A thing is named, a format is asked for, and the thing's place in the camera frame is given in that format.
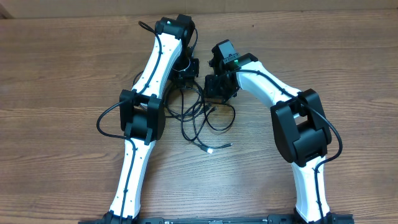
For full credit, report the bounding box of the black USB cable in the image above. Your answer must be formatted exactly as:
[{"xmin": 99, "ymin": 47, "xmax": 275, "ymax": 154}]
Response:
[{"xmin": 132, "ymin": 70, "xmax": 236, "ymax": 154}]

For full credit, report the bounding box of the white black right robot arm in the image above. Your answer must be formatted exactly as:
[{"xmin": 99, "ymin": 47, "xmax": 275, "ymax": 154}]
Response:
[{"xmin": 205, "ymin": 40, "xmax": 331, "ymax": 223}]

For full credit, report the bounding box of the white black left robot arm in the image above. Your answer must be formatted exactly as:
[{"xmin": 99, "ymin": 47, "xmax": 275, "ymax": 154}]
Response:
[{"xmin": 100, "ymin": 14, "xmax": 199, "ymax": 223}]

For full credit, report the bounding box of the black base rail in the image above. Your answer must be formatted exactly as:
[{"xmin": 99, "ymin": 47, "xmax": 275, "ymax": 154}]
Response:
[{"xmin": 78, "ymin": 213, "xmax": 354, "ymax": 224}]

